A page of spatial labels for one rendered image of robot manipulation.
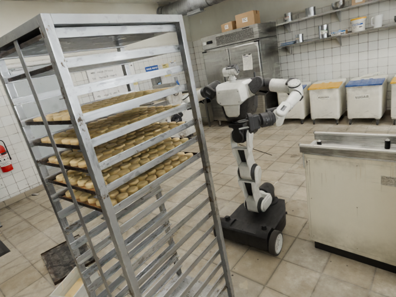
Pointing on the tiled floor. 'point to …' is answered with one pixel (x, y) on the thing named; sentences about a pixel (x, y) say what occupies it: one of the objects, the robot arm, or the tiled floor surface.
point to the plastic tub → (72, 285)
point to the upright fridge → (239, 40)
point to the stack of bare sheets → (62, 260)
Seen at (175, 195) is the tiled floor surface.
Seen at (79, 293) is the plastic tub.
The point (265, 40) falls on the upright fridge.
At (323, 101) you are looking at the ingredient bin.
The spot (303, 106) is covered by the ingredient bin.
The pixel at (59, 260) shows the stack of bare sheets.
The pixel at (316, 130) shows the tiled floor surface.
